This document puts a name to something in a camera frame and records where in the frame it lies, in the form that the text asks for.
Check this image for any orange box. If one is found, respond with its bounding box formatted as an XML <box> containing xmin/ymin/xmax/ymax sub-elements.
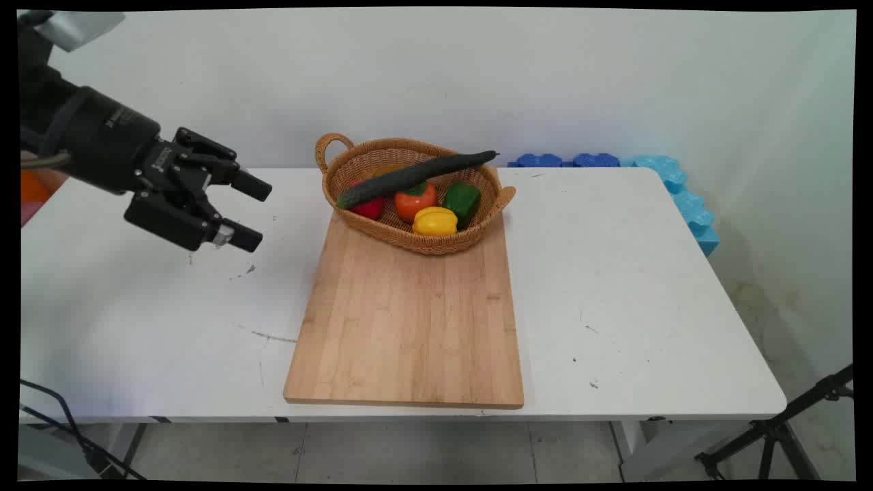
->
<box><xmin>20</xmin><ymin>169</ymin><xmax>70</xmax><ymax>205</ymax></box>

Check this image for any orange toy persimmon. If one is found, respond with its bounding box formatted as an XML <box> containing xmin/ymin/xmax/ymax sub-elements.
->
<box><xmin>394</xmin><ymin>181</ymin><xmax>439</xmax><ymax>224</ymax></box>

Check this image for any light blue foam mat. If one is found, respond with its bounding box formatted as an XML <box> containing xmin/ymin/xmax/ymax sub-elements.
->
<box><xmin>619</xmin><ymin>155</ymin><xmax>721</xmax><ymax>258</ymax></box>

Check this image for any red toy tomato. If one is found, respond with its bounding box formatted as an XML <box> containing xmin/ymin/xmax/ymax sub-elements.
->
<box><xmin>349</xmin><ymin>179</ymin><xmax>385</xmax><ymax>221</ymax></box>

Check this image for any wooden cutting board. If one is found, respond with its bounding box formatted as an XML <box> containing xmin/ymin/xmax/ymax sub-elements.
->
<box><xmin>283</xmin><ymin>209</ymin><xmax>525</xmax><ymax>411</ymax></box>

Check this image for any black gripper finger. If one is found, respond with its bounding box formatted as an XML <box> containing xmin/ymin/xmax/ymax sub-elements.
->
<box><xmin>172</xmin><ymin>127</ymin><xmax>273</xmax><ymax>203</ymax></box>
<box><xmin>123</xmin><ymin>191</ymin><xmax>264</xmax><ymax>254</ymax></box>

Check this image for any yellow toy bell pepper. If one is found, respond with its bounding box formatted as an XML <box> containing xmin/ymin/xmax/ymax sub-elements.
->
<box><xmin>412</xmin><ymin>206</ymin><xmax>459</xmax><ymax>238</ymax></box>

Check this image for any long dark green cucumber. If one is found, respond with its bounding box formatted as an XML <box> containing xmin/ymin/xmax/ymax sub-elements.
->
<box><xmin>336</xmin><ymin>150</ymin><xmax>501</xmax><ymax>210</ymax></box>

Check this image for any green toy bell pepper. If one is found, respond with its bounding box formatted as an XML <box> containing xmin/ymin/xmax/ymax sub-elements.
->
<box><xmin>442</xmin><ymin>181</ymin><xmax>482</xmax><ymax>230</ymax></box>

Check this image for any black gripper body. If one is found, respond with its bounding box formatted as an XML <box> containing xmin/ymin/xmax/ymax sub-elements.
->
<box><xmin>19</xmin><ymin>75</ymin><xmax>212</xmax><ymax>207</ymax></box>

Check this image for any black tripod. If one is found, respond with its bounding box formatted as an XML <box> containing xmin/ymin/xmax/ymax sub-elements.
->
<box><xmin>694</xmin><ymin>364</ymin><xmax>855</xmax><ymax>482</ymax></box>

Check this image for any black floor cable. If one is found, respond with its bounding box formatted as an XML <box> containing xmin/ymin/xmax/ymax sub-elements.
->
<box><xmin>19</xmin><ymin>378</ymin><xmax>147</xmax><ymax>481</ymax></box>

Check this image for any white table leg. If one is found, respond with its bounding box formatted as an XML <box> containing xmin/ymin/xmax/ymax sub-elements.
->
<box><xmin>102</xmin><ymin>422</ymin><xmax>148</xmax><ymax>479</ymax></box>
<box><xmin>609</xmin><ymin>419</ymin><xmax>754</xmax><ymax>483</ymax></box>

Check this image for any woven wicker basket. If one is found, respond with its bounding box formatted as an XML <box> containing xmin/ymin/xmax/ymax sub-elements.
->
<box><xmin>314</xmin><ymin>132</ymin><xmax>517</xmax><ymax>256</ymax></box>

